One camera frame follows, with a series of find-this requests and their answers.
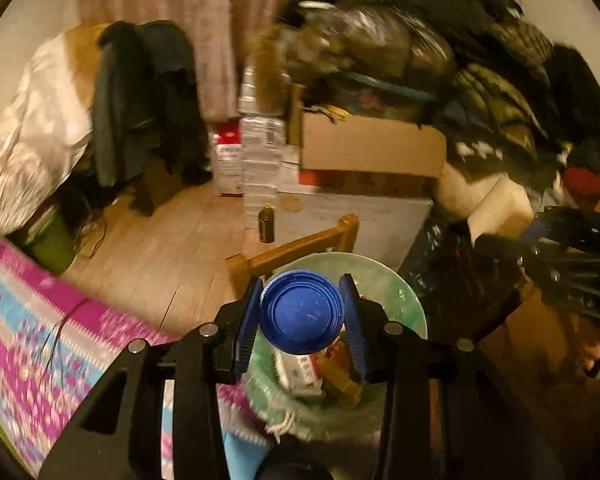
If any trash bin with green bag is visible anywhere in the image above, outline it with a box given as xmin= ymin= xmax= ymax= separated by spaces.
xmin=244 ymin=252 xmax=429 ymax=442

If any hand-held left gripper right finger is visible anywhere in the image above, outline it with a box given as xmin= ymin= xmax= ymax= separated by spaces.
xmin=339 ymin=273 xmax=565 ymax=480

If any beige curtain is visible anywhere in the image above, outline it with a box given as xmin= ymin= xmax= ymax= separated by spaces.
xmin=75 ymin=0 xmax=361 ymax=126

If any dark hanging jacket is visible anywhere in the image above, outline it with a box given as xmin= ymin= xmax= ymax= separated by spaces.
xmin=91 ymin=20 xmax=214 ymax=190

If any white satin cover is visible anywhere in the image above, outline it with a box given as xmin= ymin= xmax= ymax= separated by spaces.
xmin=0 ymin=30 xmax=99 ymax=257

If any red and white box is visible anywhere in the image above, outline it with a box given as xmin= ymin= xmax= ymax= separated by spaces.
xmin=211 ymin=122 xmax=245 ymax=199

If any brown cardboard box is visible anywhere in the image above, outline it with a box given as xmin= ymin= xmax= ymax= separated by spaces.
xmin=287 ymin=85 xmax=449 ymax=179

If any black cable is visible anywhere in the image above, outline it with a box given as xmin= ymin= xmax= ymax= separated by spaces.
xmin=39 ymin=297 xmax=92 ymax=362

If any person's right hand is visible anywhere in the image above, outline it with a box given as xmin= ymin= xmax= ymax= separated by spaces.
xmin=578 ymin=322 xmax=600 ymax=382

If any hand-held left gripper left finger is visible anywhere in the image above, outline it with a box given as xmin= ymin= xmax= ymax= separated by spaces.
xmin=40 ymin=276 xmax=265 ymax=480

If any wooden chair back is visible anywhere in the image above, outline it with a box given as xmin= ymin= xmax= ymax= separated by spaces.
xmin=225 ymin=213 xmax=361 ymax=302

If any brown paper carton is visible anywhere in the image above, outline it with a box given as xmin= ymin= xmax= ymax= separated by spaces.
xmin=319 ymin=340 xmax=363 ymax=407

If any pile of dark clothing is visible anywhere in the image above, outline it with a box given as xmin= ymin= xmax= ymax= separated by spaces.
xmin=250 ymin=0 xmax=600 ymax=223

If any cream cushion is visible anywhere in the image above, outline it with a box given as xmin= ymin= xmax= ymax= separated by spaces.
xmin=434 ymin=169 xmax=536 ymax=247

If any black plastic bag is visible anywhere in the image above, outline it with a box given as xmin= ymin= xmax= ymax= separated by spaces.
xmin=399 ymin=220 xmax=486 ymax=322

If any red cloth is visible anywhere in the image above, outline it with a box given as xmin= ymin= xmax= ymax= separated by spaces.
xmin=561 ymin=166 xmax=600 ymax=202

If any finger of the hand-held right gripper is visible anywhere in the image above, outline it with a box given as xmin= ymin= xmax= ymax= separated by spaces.
xmin=472 ymin=232 xmax=555 ymax=283

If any white printed packet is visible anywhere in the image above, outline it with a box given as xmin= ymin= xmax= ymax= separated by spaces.
xmin=274 ymin=349 xmax=323 ymax=393

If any large white box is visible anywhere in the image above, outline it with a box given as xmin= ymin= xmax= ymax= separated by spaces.
xmin=276 ymin=170 xmax=434 ymax=267

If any green bucket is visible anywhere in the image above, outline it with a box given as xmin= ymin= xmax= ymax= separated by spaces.
xmin=22 ymin=204 xmax=79 ymax=274

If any floral striped bedsheet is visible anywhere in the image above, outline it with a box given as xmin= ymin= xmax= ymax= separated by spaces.
xmin=0 ymin=240 xmax=281 ymax=480

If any stack of white boxes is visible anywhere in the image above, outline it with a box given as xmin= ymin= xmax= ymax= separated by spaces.
xmin=237 ymin=67 xmax=304 ymax=232

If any dark bottle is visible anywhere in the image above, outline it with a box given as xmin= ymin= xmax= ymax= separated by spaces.
xmin=258 ymin=203 xmax=277 ymax=245

